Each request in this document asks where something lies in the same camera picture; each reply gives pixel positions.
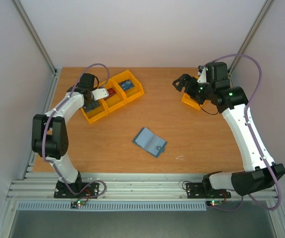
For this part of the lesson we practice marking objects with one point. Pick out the red credit card in bin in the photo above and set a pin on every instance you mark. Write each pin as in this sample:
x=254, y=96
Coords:
x=111, y=92

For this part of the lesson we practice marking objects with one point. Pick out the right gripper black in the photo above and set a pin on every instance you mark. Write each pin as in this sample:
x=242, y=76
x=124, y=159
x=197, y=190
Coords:
x=188, y=84

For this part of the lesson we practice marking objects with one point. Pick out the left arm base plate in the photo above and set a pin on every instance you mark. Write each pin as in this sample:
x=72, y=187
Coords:
x=62, y=191

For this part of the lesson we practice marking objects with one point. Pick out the blue credit card in bin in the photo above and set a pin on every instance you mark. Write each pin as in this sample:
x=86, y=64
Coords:
x=126, y=85

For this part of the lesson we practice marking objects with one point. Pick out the aluminium corner post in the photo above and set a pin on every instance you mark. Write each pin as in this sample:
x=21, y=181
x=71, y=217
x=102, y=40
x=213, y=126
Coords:
x=29, y=25
x=255, y=26

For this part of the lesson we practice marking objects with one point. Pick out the left aluminium corner post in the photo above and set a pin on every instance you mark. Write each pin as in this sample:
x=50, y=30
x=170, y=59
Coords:
x=29, y=25

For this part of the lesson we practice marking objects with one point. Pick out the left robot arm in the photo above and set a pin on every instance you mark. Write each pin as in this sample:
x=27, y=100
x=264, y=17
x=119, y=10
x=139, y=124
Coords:
x=50, y=137

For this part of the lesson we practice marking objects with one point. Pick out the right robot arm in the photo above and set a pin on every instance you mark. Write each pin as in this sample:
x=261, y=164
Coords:
x=260, y=170

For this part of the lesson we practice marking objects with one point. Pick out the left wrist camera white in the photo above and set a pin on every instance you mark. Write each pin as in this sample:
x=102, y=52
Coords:
x=100, y=93

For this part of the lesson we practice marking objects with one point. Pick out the teal leather card holder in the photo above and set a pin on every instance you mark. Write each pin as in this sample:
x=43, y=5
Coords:
x=149, y=142

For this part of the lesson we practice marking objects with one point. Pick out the yellow three-compartment bin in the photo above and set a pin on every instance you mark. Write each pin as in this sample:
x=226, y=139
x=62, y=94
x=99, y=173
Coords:
x=118, y=100

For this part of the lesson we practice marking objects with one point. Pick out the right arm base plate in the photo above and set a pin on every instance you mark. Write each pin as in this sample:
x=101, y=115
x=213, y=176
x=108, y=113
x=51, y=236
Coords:
x=196, y=190

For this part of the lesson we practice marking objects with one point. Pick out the right aluminium corner post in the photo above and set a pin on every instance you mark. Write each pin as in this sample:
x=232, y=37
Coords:
x=255, y=26

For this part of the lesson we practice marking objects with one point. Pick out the aluminium rail frame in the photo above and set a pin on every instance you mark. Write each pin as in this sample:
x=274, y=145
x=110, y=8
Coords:
x=120, y=186

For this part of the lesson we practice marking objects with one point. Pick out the grey slotted cable duct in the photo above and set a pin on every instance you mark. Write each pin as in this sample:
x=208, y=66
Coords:
x=110, y=206

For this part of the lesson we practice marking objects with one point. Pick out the small yellow bin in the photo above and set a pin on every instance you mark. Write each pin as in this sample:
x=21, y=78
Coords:
x=186, y=99

